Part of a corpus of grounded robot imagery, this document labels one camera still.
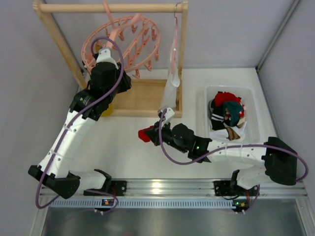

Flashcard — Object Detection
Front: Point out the red sock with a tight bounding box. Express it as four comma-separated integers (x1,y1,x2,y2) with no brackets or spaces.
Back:
214,92,245,117
138,126,154,143

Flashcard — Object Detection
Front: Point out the yellow sock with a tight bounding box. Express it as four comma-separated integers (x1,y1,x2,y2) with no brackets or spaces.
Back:
101,103,114,117
94,41,102,53

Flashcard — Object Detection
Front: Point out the pink round clip hanger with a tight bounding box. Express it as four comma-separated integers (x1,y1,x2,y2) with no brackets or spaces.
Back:
81,1,161,79

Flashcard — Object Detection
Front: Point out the dark green sock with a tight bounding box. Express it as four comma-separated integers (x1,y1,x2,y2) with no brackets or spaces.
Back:
223,101,244,127

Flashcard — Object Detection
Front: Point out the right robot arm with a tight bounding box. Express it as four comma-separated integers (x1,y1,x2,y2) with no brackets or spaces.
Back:
138,122,297,196

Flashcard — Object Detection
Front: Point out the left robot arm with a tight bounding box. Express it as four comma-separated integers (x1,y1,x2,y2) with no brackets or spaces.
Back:
28,62,131,199

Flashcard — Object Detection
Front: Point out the white cloth on hanger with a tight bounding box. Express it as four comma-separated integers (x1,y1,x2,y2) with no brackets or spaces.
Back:
160,44,181,109

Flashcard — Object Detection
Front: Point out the pink metal-hook hanger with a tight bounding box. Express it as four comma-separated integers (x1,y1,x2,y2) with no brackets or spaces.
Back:
171,2,180,74

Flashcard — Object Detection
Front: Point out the wooden clothes rack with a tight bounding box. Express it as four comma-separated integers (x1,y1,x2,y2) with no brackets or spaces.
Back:
32,0,189,118

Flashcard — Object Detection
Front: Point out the black white striped sock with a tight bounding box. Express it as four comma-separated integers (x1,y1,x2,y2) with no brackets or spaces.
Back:
208,99,225,131

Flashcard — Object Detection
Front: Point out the brown patterned sock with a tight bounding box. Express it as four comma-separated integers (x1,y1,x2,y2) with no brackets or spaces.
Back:
225,127,241,141

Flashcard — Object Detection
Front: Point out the white plastic basket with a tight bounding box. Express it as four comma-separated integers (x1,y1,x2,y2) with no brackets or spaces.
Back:
204,85,264,144

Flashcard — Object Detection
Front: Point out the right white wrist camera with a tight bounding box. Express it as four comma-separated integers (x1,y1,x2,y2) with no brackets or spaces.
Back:
158,107,175,126

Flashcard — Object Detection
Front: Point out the aluminium mounting rail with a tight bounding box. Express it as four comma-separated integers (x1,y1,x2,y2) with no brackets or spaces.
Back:
40,178,308,197

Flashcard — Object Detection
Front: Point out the white slotted cable duct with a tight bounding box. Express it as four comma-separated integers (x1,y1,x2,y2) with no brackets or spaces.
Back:
50,198,248,209

